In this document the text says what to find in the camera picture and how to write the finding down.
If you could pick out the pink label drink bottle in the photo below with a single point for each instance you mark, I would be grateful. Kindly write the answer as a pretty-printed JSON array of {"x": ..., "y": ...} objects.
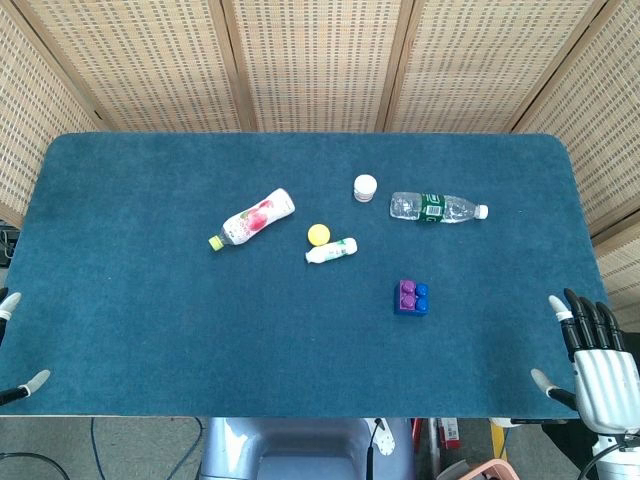
[{"x": 255, "y": 217}]

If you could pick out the blue purple toy block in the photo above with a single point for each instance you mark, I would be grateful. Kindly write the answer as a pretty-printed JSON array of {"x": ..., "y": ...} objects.
[{"x": 423, "y": 298}]

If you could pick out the small white jar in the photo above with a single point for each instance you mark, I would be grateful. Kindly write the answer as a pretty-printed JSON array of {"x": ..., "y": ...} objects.
[{"x": 365, "y": 187}]

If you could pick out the small white yogurt bottle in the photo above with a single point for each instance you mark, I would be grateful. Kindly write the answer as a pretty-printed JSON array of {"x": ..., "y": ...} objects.
[{"x": 332, "y": 250}]

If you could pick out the red and white box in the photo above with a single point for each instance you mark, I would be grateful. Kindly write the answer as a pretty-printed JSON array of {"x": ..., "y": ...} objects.
[{"x": 450, "y": 434}]

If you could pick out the pale blue robot torso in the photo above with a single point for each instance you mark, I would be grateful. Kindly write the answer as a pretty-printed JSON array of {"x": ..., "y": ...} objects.
[{"x": 300, "y": 450}]

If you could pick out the clear green label water bottle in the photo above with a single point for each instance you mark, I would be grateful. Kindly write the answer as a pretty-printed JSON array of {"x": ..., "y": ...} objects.
[{"x": 432, "y": 207}]

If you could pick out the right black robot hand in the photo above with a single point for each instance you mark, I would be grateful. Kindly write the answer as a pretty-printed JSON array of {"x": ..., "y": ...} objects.
[{"x": 605, "y": 380}]

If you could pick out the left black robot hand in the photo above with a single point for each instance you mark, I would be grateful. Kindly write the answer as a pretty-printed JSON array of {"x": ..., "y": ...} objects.
[{"x": 9, "y": 302}]

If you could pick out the purple plastic block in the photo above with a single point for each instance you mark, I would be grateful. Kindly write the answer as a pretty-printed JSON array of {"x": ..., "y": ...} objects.
[{"x": 407, "y": 295}]

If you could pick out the blue carpet table mat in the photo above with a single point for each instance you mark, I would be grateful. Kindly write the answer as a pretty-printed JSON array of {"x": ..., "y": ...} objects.
[{"x": 200, "y": 325}]

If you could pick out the yellow ball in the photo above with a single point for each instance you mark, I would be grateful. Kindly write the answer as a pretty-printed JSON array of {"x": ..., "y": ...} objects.
[{"x": 319, "y": 234}]

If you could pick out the woven wooden folding screen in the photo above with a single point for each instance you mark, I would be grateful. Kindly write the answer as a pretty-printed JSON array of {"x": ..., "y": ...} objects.
[{"x": 320, "y": 65}]

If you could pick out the pink plastic basket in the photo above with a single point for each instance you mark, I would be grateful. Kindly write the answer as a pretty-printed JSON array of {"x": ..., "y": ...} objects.
[{"x": 482, "y": 471}]

